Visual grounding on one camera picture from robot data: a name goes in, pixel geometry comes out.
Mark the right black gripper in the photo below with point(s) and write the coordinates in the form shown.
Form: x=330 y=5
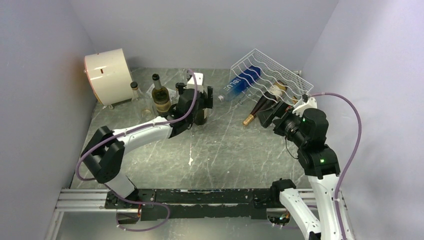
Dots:
x=265 y=116

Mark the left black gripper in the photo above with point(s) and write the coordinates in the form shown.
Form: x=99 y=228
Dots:
x=206 y=102

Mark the clear bottle black cap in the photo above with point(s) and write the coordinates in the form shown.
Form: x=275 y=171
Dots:
x=180 y=88

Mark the clear blue label bottle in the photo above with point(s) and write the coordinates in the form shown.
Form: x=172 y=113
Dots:
x=239 y=83

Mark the dark primitivo wine bottle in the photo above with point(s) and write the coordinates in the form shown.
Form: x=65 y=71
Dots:
x=160 y=96

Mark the clear glass bottle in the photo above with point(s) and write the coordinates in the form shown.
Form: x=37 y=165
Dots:
x=141 y=103

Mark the dark green wine bottle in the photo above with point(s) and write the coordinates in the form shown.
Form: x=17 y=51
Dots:
x=200 y=116

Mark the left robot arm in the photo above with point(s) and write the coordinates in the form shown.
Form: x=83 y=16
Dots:
x=104 y=153

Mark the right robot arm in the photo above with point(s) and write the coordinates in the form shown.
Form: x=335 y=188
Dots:
x=307 y=129

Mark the slim amber gold-capped bottle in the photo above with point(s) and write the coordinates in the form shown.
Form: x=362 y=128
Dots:
x=273 y=95

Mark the cream cylindrical appliance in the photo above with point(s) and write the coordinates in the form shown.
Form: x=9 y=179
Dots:
x=109 y=76

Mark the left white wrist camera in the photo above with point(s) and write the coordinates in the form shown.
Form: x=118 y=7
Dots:
x=199 y=77

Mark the white wire wine rack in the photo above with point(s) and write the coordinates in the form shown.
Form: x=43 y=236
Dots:
x=271 y=72

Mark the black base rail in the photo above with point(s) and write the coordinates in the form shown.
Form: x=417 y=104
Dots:
x=196 y=203

